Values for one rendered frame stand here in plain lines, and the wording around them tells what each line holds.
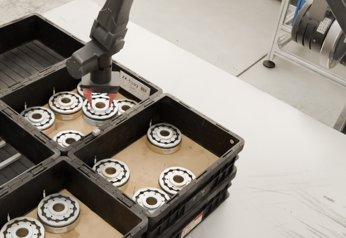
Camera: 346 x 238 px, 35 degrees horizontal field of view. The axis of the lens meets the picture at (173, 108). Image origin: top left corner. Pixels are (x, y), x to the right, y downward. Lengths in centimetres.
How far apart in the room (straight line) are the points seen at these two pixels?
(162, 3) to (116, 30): 276
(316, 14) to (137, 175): 69
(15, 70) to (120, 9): 66
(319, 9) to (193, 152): 55
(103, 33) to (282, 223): 76
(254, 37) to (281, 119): 191
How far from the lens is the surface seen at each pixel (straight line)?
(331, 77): 345
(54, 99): 171
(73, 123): 168
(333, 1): 106
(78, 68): 140
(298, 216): 172
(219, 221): 163
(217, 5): 420
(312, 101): 343
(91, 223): 141
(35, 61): 194
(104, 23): 137
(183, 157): 160
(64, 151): 144
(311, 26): 168
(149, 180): 152
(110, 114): 156
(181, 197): 136
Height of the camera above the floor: 192
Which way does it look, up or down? 38 degrees down
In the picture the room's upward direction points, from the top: 9 degrees clockwise
